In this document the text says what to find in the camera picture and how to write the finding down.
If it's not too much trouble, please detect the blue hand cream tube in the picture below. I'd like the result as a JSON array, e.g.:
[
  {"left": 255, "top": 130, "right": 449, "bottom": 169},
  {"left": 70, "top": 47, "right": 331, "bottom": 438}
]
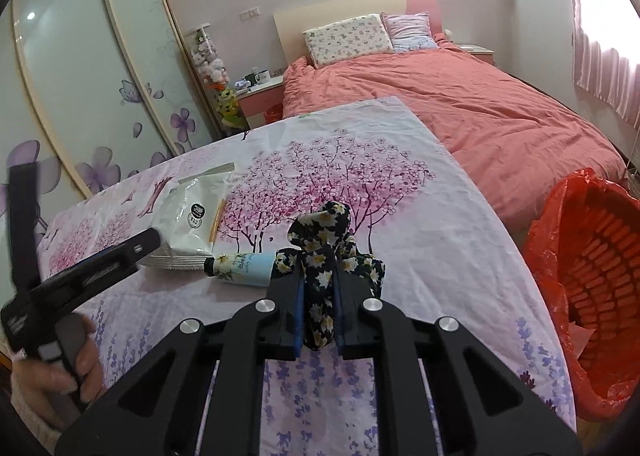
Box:
[{"left": 204, "top": 254, "right": 276, "bottom": 288}]

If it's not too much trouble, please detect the white wet wipes pack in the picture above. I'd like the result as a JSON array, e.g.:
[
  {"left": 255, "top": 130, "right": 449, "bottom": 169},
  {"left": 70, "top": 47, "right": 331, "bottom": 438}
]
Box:
[{"left": 141, "top": 162, "right": 235, "bottom": 271}]

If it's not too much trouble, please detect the black floral fabric scrunchie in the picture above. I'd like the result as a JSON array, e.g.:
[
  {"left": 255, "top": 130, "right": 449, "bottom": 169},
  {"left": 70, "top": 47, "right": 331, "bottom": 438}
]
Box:
[{"left": 271, "top": 202, "right": 386, "bottom": 351}]

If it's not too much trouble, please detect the cream knitted sleeve forearm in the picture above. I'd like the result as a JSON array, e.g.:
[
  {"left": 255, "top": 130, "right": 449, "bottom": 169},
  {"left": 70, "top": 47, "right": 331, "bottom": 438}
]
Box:
[{"left": 11, "top": 374, "right": 61, "bottom": 455}]

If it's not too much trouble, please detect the person left hand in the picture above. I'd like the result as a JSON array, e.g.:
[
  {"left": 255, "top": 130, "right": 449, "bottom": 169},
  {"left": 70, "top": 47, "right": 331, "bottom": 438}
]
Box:
[{"left": 12, "top": 315, "right": 106, "bottom": 430}]

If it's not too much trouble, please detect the floral pink table cloth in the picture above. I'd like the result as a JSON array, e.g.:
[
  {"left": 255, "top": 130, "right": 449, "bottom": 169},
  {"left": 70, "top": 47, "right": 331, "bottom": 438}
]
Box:
[{"left": 39, "top": 98, "right": 576, "bottom": 455}]

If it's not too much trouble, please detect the red laundry basket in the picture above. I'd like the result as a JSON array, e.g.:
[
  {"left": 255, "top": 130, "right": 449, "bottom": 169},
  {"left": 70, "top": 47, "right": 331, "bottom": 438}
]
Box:
[{"left": 523, "top": 168, "right": 639, "bottom": 421}]

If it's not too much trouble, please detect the floral sliding wardrobe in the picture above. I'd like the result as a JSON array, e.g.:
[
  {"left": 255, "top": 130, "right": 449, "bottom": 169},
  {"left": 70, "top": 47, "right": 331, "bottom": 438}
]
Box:
[{"left": 0, "top": 0, "right": 227, "bottom": 237}]

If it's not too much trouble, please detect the coral pink bed duvet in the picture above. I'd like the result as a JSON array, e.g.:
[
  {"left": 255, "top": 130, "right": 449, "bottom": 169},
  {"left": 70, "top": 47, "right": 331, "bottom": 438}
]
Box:
[{"left": 283, "top": 38, "right": 627, "bottom": 232}]

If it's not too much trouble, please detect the stuffed toy column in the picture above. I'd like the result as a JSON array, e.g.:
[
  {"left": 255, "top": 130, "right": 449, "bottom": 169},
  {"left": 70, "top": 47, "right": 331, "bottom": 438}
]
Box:
[{"left": 186, "top": 24, "right": 250, "bottom": 136}]

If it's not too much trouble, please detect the small red bin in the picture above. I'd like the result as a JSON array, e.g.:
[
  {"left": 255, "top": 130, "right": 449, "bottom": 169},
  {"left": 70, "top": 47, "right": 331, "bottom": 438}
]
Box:
[{"left": 264, "top": 104, "right": 283, "bottom": 124}]

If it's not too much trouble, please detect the pink white nightstand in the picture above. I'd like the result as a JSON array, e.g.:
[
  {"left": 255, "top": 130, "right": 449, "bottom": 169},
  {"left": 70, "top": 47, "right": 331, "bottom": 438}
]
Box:
[{"left": 239, "top": 76, "right": 284, "bottom": 129}]

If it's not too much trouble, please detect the black white mug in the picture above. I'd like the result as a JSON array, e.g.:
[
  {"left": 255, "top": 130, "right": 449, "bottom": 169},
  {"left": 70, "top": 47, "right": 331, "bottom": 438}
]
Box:
[{"left": 234, "top": 68, "right": 271, "bottom": 91}]

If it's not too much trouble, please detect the far side nightstand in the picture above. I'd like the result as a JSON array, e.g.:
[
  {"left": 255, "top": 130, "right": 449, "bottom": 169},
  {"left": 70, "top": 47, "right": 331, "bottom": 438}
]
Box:
[{"left": 459, "top": 43, "right": 495, "bottom": 65}]

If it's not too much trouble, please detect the pink striped pillow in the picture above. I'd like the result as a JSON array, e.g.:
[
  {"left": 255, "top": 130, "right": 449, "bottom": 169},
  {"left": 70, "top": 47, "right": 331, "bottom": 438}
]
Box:
[{"left": 380, "top": 12, "right": 438, "bottom": 53}]

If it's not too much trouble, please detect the beige wooden headboard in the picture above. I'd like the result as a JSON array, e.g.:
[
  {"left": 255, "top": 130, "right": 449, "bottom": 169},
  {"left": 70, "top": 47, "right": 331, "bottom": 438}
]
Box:
[{"left": 273, "top": 0, "right": 444, "bottom": 65}]

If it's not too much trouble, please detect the pink window curtain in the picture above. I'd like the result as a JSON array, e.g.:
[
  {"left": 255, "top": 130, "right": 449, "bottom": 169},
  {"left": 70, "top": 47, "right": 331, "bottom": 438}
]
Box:
[{"left": 572, "top": 0, "right": 639, "bottom": 128}]

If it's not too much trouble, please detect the white floral pillow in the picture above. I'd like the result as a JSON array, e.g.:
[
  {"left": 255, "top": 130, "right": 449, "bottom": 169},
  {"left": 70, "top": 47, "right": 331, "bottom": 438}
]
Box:
[{"left": 303, "top": 14, "right": 394, "bottom": 68}]

